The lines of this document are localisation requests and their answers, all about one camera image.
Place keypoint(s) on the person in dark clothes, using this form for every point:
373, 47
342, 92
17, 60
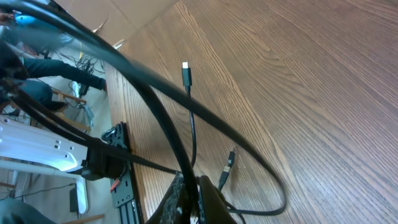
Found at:
26, 71

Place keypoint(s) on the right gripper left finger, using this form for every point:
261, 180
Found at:
171, 209

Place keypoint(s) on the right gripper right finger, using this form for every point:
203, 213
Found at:
212, 209

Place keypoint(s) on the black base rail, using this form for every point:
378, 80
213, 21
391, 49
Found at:
124, 190

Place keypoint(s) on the cardboard back panel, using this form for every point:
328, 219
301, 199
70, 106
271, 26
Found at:
115, 20

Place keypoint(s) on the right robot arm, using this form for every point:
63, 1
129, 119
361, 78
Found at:
20, 141

